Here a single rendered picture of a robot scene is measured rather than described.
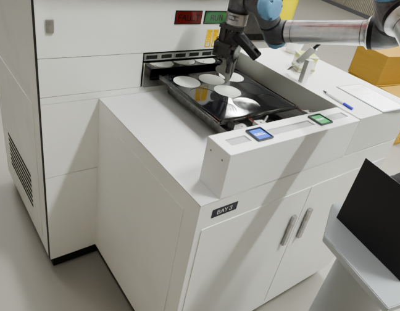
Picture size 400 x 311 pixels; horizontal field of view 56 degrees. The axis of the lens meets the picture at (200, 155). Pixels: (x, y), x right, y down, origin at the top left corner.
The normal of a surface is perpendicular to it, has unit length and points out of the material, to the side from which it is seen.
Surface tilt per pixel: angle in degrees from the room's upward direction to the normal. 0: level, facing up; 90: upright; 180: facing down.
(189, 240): 90
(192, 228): 90
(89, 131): 90
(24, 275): 0
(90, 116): 90
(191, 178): 0
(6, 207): 0
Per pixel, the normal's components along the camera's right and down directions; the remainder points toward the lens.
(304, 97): -0.80, 0.21
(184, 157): 0.17, -0.83
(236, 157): 0.58, 0.53
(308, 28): -0.54, -0.06
